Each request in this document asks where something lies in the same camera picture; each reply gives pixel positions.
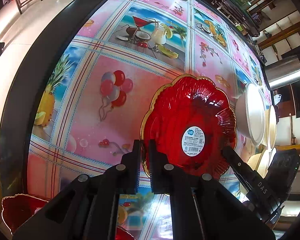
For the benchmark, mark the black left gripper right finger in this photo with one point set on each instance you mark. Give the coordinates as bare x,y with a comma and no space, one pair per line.
172,180

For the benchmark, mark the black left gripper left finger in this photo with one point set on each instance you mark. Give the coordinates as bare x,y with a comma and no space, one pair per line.
122,178

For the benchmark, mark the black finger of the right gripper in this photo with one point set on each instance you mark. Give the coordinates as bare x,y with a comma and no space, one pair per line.
250,179

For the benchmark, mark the white foam plate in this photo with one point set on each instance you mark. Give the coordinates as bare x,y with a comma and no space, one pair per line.
250,116

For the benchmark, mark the red scalloped glass plate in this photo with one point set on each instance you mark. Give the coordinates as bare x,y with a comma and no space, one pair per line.
191,121

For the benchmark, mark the colourful fruit pattern tablecloth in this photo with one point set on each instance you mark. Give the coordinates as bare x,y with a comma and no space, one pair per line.
95,100

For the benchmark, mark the steel kettle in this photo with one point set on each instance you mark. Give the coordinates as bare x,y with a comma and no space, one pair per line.
283,72

